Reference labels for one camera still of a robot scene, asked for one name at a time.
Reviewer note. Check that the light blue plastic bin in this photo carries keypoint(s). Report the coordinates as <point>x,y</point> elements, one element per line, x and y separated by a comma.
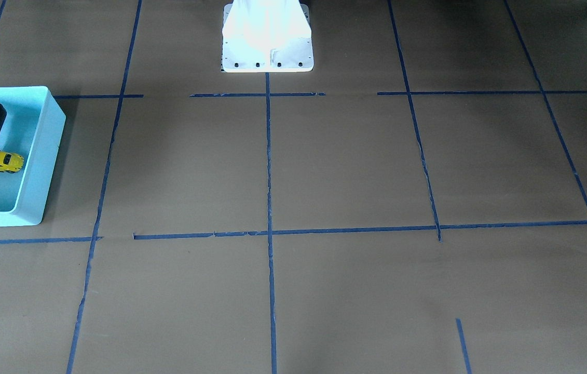
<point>33,128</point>

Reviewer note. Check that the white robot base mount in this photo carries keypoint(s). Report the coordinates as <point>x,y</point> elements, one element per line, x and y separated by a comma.
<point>267,37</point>

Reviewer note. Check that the yellow beetle toy car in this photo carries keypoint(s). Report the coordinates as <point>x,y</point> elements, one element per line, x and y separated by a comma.
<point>11,162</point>

